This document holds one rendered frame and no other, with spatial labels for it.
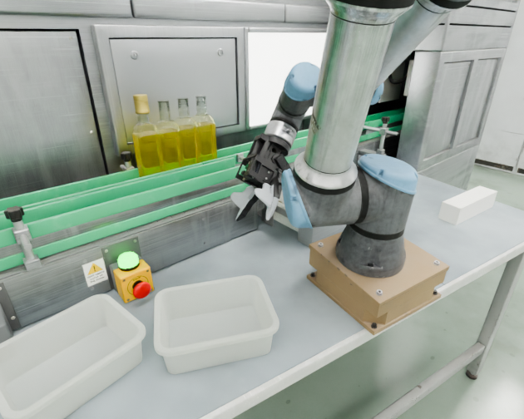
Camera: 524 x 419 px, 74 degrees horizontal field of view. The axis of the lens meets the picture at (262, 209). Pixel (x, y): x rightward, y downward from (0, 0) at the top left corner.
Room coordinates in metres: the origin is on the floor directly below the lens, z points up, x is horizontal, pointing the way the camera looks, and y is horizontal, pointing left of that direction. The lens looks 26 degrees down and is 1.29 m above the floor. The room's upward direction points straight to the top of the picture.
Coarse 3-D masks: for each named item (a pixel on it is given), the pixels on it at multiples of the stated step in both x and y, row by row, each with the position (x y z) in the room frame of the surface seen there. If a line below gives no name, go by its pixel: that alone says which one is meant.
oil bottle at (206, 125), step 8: (200, 120) 0.99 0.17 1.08; (208, 120) 1.00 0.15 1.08; (200, 128) 0.98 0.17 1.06; (208, 128) 1.00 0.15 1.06; (200, 136) 0.98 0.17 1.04; (208, 136) 0.99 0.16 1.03; (200, 144) 0.98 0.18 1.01; (208, 144) 0.99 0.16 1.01; (200, 152) 0.98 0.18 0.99; (208, 152) 0.99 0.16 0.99; (216, 152) 1.01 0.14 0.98
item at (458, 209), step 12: (468, 192) 1.10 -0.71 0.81; (480, 192) 1.10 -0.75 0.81; (492, 192) 1.10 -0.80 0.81; (444, 204) 1.02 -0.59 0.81; (456, 204) 1.01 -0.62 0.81; (468, 204) 1.01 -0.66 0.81; (480, 204) 1.05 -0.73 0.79; (492, 204) 1.11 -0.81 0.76; (444, 216) 1.01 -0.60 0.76; (456, 216) 0.98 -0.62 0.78; (468, 216) 1.02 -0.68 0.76
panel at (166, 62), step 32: (96, 32) 0.97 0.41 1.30; (128, 32) 1.02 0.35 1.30; (160, 32) 1.08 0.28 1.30; (192, 32) 1.15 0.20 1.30; (224, 32) 1.22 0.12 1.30; (288, 32) 1.41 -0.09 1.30; (320, 32) 1.52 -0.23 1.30; (128, 64) 1.02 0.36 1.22; (160, 64) 1.08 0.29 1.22; (192, 64) 1.15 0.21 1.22; (224, 64) 1.22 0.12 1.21; (128, 96) 1.01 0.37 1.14; (160, 96) 1.07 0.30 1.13; (192, 96) 1.14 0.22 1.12; (224, 96) 1.22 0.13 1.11; (128, 128) 1.00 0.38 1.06; (224, 128) 1.21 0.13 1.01; (256, 128) 1.30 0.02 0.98
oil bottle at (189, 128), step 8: (176, 120) 0.97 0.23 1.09; (184, 120) 0.96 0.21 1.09; (192, 120) 0.97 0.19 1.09; (184, 128) 0.95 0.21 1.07; (192, 128) 0.96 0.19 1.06; (184, 136) 0.94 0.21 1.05; (192, 136) 0.96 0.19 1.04; (184, 144) 0.94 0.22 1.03; (192, 144) 0.96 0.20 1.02; (184, 152) 0.94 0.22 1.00; (192, 152) 0.96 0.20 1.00; (184, 160) 0.94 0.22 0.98; (192, 160) 0.96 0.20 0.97; (200, 160) 0.97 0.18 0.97
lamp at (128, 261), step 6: (126, 252) 0.67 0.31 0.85; (132, 252) 0.67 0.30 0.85; (120, 258) 0.64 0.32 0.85; (126, 258) 0.64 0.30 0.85; (132, 258) 0.64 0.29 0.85; (120, 264) 0.63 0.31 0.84; (126, 264) 0.63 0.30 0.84; (132, 264) 0.64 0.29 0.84; (138, 264) 0.65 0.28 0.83; (126, 270) 0.63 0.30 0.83
